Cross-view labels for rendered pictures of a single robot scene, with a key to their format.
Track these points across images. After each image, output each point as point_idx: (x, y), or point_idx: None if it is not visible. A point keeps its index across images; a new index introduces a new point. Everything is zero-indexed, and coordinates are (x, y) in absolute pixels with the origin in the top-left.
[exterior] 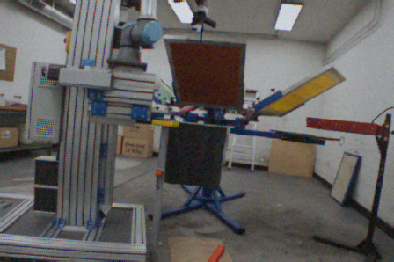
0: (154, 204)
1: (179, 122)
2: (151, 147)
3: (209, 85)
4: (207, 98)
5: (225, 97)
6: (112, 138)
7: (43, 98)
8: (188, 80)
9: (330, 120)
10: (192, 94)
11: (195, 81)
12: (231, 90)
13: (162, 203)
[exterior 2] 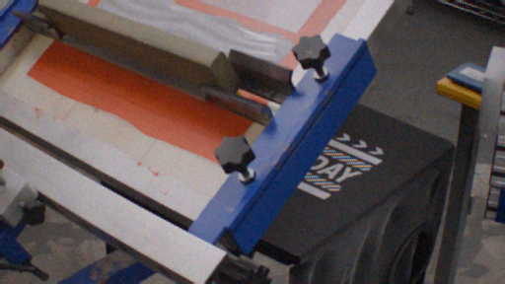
0: (455, 276)
1: (402, 121)
2: None
3: (190, 7)
4: (124, 106)
5: (77, 51)
6: None
7: None
8: (301, 15)
9: None
10: (215, 114)
11: (266, 6)
12: (93, 0)
13: (434, 276)
